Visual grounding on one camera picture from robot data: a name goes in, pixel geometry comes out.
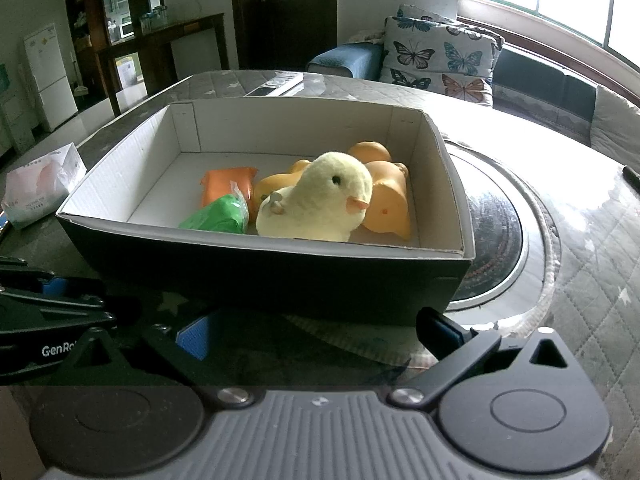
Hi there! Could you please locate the yellow rubber duck toy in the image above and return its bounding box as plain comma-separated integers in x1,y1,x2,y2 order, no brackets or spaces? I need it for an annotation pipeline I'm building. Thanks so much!
348,141,411,240

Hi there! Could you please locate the grey white cushion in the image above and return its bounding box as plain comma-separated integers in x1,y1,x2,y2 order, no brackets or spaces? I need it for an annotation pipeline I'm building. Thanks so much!
590,84,640,171

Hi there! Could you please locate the black remote on cover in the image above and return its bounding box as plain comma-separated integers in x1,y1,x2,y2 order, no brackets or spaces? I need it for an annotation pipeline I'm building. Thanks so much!
622,166,640,193

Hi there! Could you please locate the butterfly print pillow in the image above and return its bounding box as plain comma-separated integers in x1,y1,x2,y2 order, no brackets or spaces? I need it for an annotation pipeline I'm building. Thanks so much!
380,6,503,106

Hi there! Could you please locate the grey quilted star cover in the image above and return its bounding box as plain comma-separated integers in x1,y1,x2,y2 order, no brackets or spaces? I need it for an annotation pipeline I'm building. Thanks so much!
0,69,640,480

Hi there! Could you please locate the orange snack packet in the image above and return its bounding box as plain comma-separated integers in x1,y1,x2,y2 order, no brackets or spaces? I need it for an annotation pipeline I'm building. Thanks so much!
201,167,257,207

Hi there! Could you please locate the white refrigerator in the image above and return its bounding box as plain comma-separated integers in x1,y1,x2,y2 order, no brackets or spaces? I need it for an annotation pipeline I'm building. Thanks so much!
24,23,78,132

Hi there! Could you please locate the green snack packet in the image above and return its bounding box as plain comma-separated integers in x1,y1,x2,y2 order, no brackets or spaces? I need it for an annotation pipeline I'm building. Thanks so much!
179,194,250,234

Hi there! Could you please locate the dark wooden cabinet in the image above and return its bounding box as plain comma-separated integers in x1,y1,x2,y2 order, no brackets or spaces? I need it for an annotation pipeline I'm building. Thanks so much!
64,0,230,114

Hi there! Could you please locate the white cardboard box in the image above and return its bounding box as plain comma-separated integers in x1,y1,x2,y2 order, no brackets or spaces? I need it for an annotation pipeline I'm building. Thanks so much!
56,98,475,324

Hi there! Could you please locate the yellow plush chick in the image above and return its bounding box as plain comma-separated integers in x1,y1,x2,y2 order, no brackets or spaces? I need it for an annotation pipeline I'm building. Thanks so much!
256,152,373,242

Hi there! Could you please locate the white tissue pack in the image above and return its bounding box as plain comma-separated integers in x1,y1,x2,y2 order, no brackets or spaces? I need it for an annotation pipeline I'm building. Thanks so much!
1,143,87,230

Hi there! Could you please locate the dark teal sofa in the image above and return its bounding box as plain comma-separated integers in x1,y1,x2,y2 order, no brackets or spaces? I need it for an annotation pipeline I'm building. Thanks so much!
307,44,597,146

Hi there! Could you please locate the round table heater ring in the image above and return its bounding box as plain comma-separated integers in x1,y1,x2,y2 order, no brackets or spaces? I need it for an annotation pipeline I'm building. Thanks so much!
439,138,561,331

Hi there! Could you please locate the white remote control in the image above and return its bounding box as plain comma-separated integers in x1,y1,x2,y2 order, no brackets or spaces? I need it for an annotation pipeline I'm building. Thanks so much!
246,72,304,96

